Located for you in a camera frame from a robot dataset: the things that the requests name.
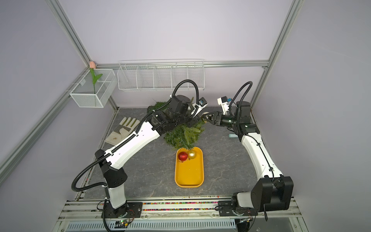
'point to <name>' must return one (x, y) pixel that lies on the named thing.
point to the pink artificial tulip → (95, 78)
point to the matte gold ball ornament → (192, 154)
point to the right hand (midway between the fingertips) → (204, 116)
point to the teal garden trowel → (233, 135)
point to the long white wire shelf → (160, 75)
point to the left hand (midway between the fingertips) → (198, 112)
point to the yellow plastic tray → (190, 173)
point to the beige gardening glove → (126, 128)
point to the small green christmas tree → (184, 137)
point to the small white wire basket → (83, 94)
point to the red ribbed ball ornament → (182, 156)
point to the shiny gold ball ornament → (203, 117)
